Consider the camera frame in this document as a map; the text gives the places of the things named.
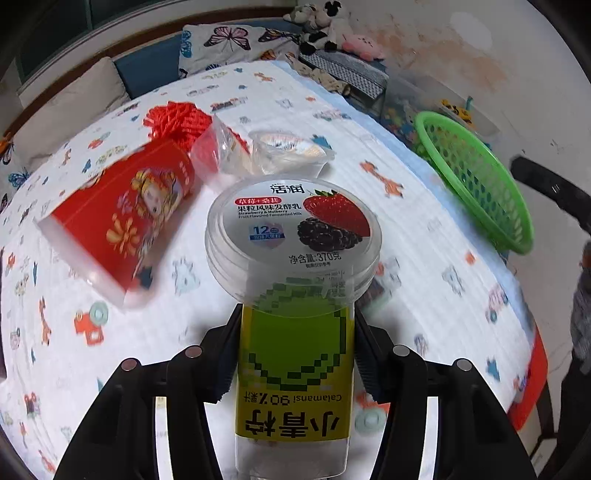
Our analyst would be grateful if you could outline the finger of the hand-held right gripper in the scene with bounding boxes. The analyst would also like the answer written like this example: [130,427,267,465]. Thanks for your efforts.
[510,156,591,227]

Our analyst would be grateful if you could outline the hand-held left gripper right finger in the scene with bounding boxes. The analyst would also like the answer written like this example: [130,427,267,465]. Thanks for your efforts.
[353,307,539,480]

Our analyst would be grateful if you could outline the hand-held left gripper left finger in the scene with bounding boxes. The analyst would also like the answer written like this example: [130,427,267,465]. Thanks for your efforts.
[55,302,243,480]

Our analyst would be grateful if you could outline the green plastic basket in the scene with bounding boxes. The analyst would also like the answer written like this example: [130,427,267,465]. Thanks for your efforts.
[414,111,534,256]

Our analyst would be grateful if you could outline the plastic bottle yellow green label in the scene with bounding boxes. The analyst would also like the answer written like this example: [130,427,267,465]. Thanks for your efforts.
[233,277,358,478]

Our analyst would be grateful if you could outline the red paper cup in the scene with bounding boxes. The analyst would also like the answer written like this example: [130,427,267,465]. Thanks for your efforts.
[38,141,195,308]

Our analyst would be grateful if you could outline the small clear jelly cup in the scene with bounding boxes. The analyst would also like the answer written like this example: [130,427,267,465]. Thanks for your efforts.
[249,130,334,176]

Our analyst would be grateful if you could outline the red mesh net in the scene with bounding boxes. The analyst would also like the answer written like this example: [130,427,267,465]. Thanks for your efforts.
[147,102,241,153]

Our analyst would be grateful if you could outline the printed blanket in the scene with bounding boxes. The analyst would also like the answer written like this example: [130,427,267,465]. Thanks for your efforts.
[0,60,539,480]

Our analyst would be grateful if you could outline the yellow toy trucks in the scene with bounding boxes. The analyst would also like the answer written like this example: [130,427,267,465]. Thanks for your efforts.
[441,98,474,123]

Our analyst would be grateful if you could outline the person's grey fleece clothing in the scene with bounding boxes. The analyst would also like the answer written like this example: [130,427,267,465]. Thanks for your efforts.
[570,240,591,365]

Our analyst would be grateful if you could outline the clear plastic storage bin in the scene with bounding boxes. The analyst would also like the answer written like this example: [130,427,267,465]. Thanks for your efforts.
[379,76,502,148]

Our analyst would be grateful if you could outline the striped folded cloth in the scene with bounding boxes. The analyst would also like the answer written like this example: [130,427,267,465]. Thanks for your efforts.
[298,48,391,100]

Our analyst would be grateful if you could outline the pink plush toy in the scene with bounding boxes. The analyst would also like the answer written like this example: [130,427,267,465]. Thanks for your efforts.
[342,33,386,62]

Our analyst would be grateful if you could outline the beige printed cloth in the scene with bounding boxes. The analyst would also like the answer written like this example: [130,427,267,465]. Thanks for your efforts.
[295,65,352,93]

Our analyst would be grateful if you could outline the black white cow plush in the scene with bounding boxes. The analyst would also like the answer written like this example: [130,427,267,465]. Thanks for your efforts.
[300,0,356,54]

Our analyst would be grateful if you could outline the small butterfly pillow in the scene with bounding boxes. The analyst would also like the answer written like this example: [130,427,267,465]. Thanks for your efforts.
[0,134,33,213]

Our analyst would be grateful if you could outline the grey plush toy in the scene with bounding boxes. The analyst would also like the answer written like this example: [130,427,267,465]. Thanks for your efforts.
[283,4,319,28]

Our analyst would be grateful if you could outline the beige pillow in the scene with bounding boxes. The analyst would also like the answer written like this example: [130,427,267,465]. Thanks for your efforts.
[14,56,130,171]

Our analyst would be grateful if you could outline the blue bed cushion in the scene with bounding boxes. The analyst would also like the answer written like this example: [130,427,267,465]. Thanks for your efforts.
[115,34,183,100]

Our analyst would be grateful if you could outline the large butterfly pillow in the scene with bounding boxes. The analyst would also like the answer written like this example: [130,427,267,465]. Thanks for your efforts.
[178,23,315,79]

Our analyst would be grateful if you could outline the dark window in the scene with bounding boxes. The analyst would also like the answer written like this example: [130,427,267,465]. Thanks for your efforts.
[16,0,185,79]

